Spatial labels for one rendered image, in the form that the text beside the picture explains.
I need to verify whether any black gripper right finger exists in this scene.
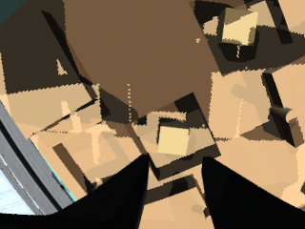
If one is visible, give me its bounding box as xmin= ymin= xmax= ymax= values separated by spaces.
xmin=202 ymin=156 xmax=305 ymax=229

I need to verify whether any tan block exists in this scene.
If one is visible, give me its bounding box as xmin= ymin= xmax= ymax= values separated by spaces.
xmin=157 ymin=121 xmax=191 ymax=156
xmin=217 ymin=8 xmax=258 ymax=47
xmin=300 ymin=183 xmax=305 ymax=195

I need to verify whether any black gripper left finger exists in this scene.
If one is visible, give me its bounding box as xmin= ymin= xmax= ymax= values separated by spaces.
xmin=0 ymin=154 xmax=149 ymax=229

